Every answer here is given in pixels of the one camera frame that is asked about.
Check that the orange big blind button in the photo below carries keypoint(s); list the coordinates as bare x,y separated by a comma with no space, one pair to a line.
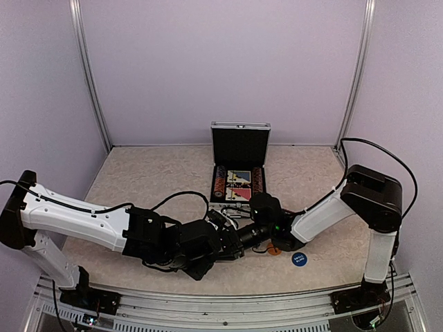
273,250

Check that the blue small blind button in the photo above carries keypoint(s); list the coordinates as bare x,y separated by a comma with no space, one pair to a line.
299,259

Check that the left aluminium frame post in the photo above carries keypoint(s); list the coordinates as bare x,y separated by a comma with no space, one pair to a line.
78,26

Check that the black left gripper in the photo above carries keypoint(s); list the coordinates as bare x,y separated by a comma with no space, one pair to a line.
198,272

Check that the red playing card deck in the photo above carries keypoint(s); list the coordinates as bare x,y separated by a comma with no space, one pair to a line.
238,194

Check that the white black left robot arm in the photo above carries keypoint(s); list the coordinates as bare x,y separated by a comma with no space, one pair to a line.
161,243

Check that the front aluminium rail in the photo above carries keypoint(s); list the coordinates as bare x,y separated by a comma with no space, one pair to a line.
302,311

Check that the blue playing card deck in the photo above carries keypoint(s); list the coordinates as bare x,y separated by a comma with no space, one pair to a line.
235,176

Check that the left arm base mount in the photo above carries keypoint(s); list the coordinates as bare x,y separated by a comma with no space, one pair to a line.
92,299

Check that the aluminium poker set case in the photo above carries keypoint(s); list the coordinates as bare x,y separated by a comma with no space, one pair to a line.
238,146

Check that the right aluminium frame post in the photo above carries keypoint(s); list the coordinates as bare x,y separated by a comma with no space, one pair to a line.
357,77

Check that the right chip row in case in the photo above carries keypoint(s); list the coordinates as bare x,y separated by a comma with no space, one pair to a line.
257,180

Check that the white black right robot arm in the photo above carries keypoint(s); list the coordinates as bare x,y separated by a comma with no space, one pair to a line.
374,197

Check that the aluminium frame post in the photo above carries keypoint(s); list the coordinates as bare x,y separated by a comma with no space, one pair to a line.
357,77
78,26

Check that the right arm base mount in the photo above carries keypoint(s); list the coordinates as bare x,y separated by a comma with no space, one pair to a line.
347,300

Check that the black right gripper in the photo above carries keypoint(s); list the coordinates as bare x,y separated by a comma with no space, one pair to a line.
231,245

